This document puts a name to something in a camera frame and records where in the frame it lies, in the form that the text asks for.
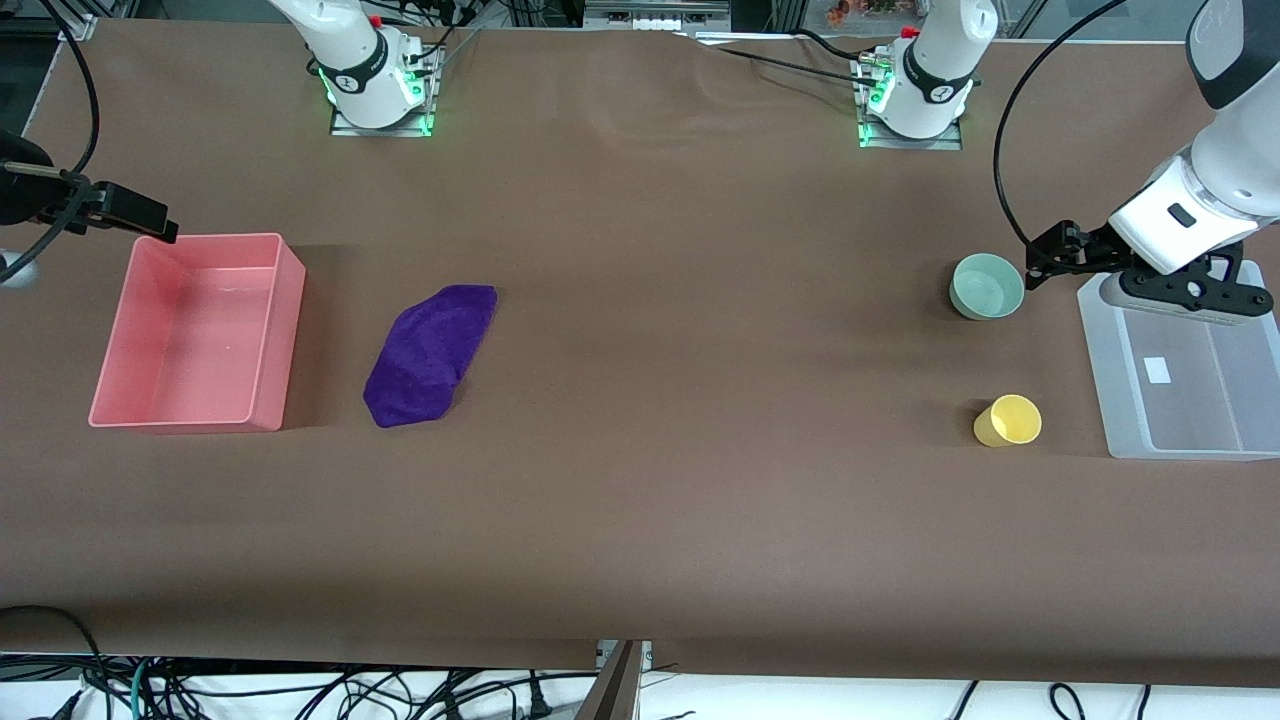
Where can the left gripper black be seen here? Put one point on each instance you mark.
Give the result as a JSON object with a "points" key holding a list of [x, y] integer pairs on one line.
{"points": [[1090, 247]]}

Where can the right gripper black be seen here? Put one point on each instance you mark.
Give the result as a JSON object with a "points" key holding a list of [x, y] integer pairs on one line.
{"points": [[22, 190]]}

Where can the pale green bowl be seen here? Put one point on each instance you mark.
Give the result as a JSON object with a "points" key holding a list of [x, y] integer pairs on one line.
{"points": [[986, 290]]}

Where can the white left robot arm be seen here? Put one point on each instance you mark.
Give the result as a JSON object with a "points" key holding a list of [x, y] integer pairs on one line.
{"points": [[938, 60]]}

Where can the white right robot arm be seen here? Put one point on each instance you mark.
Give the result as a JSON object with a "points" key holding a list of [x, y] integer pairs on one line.
{"points": [[350, 50]]}

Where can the yellow plastic cup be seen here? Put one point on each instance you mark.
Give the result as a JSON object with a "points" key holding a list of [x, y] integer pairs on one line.
{"points": [[1012, 422]]}

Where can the purple cloth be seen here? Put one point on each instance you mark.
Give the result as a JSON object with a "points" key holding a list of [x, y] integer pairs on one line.
{"points": [[430, 350]]}

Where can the pink plastic bin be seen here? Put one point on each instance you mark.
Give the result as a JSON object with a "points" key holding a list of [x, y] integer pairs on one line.
{"points": [[180, 340]]}

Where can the white paper label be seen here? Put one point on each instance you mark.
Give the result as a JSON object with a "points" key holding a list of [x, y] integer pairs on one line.
{"points": [[1157, 370]]}

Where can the translucent white plastic bin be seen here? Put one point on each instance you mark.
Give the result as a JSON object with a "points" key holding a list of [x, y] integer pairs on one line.
{"points": [[1195, 415]]}

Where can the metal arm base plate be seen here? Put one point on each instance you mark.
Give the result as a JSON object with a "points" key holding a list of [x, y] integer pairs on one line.
{"points": [[380, 130], [910, 142]]}

